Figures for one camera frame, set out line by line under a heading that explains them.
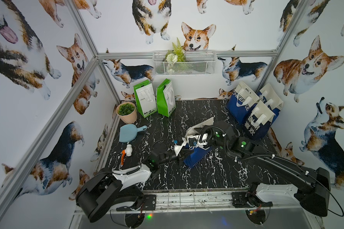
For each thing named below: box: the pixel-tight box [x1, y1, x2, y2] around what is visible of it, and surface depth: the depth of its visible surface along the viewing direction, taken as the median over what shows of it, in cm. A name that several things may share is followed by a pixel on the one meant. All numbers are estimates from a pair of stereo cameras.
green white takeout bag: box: [132, 79, 158, 119], surface depth 100 cm
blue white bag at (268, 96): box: [258, 83, 284, 121], surface depth 94 cm
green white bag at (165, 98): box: [156, 78, 177, 118], surface depth 99 cm
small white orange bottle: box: [120, 144, 133, 166], surface depth 92 cm
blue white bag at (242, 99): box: [226, 81, 260, 125], surface depth 99 cm
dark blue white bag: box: [244, 100, 276, 141], surface depth 87 cm
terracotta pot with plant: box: [115, 101, 138, 125], surface depth 105 cm
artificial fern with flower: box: [165, 37, 187, 74], surface depth 84 cm
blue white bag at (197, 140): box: [183, 116, 215, 169], surface depth 75 cm
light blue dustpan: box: [118, 124, 148, 143], surface depth 105 cm
